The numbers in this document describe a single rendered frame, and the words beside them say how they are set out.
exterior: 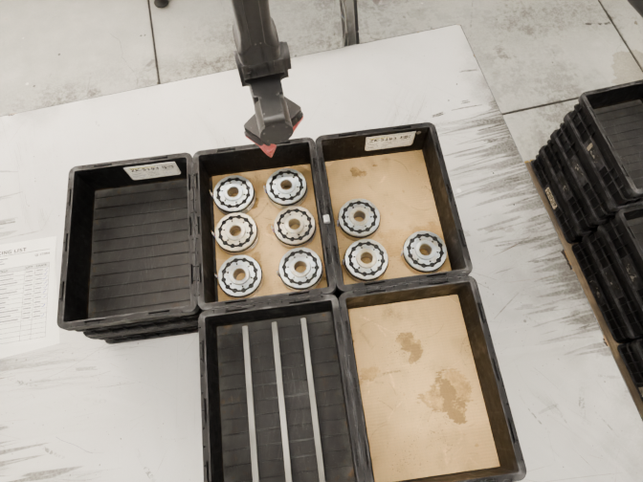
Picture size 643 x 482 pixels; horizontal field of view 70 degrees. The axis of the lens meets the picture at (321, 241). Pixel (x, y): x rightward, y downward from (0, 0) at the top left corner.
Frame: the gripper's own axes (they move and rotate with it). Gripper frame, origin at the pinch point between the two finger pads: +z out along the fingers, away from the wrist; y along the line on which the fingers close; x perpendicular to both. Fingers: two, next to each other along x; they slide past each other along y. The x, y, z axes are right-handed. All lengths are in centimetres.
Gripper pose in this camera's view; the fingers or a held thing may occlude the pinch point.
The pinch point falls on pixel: (277, 142)
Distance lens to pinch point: 99.5
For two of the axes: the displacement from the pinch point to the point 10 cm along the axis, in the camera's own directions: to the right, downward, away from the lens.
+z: 0.4, 3.6, 9.3
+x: -7.8, -5.7, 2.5
